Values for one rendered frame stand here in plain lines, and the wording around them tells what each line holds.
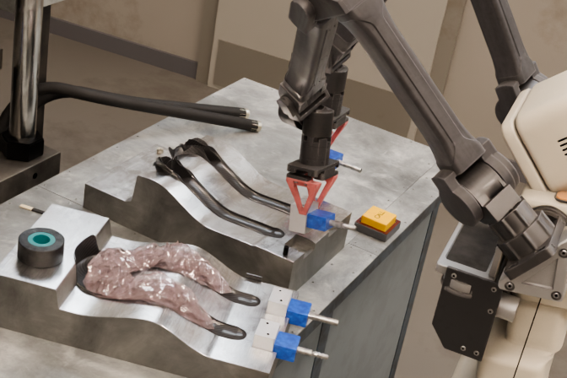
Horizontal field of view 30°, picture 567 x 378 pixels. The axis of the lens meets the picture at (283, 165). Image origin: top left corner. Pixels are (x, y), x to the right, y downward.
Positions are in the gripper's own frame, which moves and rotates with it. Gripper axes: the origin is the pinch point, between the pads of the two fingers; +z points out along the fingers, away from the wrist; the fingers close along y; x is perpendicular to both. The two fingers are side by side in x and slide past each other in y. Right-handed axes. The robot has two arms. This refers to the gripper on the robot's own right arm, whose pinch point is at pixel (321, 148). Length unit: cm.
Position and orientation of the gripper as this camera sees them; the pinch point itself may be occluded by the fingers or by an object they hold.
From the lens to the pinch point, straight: 233.8
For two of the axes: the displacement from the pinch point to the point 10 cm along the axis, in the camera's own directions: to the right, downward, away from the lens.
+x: 8.6, 3.3, -3.8
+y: -4.9, 3.4, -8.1
